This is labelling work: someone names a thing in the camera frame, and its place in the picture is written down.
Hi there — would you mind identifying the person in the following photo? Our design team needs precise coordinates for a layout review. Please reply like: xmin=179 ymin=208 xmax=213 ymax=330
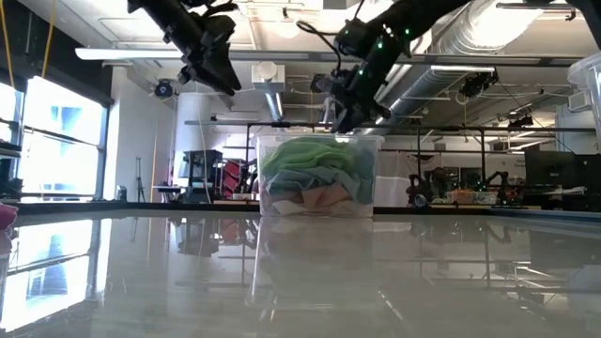
xmin=424 ymin=166 xmax=450 ymax=204

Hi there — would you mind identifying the yellow hanging cable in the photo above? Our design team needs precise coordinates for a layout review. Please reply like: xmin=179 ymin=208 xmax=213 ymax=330
xmin=0 ymin=0 xmax=15 ymax=89
xmin=40 ymin=0 xmax=57 ymax=80

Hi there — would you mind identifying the magenta towel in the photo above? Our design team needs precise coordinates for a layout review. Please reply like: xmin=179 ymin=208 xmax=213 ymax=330
xmin=0 ymin=202 xmax=19 ymax=232

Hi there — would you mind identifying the black tripod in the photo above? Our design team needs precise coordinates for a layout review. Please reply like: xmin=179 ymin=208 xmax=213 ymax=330
xmin=134 ymin=157 xmax=147 ymax=204

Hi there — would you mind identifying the black equipment rack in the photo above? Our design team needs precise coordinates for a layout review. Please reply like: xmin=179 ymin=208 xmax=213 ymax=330
xmin=181 ymin=149 xmax=224 ymax=203

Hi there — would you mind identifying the red object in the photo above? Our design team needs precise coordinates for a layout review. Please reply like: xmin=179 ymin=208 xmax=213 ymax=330
xmin=220 ymin=159 xmax=246 ymax=194

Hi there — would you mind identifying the large bright window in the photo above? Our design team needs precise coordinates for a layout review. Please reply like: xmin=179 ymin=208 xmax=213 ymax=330
xmin=21 ymin=76 xmax=108 ymax=199

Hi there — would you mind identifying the black ceiling equipment cluster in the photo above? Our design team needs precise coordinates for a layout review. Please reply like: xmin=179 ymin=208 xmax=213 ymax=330
xmin=459 ymin=69 xmax=500 ymax=99

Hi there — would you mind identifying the long ceiling light bar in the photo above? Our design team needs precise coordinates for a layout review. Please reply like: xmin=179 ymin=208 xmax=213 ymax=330
xmin=74 ymin=46 xmax=583 ymax=67

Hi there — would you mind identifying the green towel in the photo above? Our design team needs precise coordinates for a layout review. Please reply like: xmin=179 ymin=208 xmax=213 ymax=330
xmin=260 ymin=137 xmax=358 ymax=182

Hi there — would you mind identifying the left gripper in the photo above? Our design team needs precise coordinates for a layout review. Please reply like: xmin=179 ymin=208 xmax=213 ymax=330
xmin=163 ymin=13 xmax=242 ymax=97

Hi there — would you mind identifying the white towel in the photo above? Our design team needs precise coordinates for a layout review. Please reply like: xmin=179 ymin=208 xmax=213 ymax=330
xmin=270 ymin=199 xmax=309 ymax=217

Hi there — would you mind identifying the white ceiling box unit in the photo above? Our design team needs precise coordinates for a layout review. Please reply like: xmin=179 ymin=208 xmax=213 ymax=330
xmin=251 ymin=61 xmax=286 ymax=94

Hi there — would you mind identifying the black pipe frame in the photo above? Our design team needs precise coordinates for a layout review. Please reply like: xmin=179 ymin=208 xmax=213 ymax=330
xmin=243 ymin=122 xmax=597 ymax=201

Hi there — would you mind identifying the black aluminium table frame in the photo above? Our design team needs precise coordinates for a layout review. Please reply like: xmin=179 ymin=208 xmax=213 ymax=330
xmin=13 ymin=200 xmax=601 ymax=224

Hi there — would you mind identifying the round black ceiling fixture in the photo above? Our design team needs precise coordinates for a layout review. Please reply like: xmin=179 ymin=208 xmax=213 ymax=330
xmin=154 ymin=79 xmax=175 ymax=100
xmin=309 ymin=73 xmax=331 ymax=95

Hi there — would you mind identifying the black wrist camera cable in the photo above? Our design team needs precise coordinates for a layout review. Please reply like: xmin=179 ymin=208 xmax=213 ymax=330
xmin=295 ymin=20 xmax=344 ymax=72

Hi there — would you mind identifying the silver ventilation duct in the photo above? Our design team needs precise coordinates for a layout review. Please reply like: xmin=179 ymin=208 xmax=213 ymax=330
xmin=365 ymin=0 xmax=546 ymax=137

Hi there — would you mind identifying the black monitor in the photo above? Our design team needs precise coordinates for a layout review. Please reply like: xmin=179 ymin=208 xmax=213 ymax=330
xmin=575 ymin=154 xmax=601 ymax=194
xmin=523 ymin=149 xmax=578 ymax=190

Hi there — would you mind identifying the pink towel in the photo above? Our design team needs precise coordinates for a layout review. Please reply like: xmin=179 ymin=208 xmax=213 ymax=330
xmin=260 ymin=182 xmax=353 ymax=212

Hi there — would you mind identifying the white wall speaker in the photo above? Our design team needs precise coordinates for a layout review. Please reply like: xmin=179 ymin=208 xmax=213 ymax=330
xmin=567 ymin=88 xmax=593 ymax=114

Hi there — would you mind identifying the light blue towel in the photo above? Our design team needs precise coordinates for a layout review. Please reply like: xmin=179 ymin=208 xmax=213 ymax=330
xmin=265 ymin=145 xmax=377 ymax=206

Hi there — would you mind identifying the white curtain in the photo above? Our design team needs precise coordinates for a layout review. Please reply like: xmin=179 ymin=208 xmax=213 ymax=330
xmin=374 ymin=149 xmax=442 ymax=208

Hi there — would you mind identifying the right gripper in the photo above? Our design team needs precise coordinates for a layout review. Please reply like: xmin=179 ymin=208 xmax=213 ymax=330
xmin=328 ymin=65 xmax=391 ymax=135

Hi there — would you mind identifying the clear plastic bin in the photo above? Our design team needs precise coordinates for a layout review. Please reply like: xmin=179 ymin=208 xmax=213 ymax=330
xmin=566 ymin=51 xmax=601 ymax=156
xmin=255 ymin=133 xmax=385 ymax=219

